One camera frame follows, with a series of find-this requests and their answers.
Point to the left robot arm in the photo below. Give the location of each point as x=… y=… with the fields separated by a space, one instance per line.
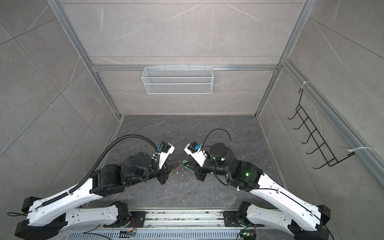
x=47 y=217

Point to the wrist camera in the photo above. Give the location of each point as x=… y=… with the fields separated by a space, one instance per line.
x=196 y=151
x=161 y=155

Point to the metal keyring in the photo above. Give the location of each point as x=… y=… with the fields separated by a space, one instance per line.
x=183 y=174

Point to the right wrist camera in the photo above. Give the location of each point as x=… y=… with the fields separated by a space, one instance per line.
x=196 y=151

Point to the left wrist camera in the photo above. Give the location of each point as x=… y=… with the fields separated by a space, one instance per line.
x=161 y=155

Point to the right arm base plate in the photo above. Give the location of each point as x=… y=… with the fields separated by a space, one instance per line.
x=232 y=220

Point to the slotted cable duct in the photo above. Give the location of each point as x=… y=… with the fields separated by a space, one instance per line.
x=155 y=235

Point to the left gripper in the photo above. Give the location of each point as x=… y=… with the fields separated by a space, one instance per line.
x=164 y=173

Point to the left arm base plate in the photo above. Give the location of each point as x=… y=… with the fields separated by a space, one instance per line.
x=135 y=219

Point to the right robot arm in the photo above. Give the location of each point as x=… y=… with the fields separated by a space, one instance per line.
x=245 y=176

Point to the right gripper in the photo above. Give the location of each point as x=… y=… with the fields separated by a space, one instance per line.
x=201 y=175

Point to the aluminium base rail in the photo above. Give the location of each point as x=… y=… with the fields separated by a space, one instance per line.
x=183 y=220

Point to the white wire mesh basket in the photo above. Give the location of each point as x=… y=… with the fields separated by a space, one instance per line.
x=178 y=80

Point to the black wire hook rack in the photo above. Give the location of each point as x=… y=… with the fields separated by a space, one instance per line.
x=315 y=136

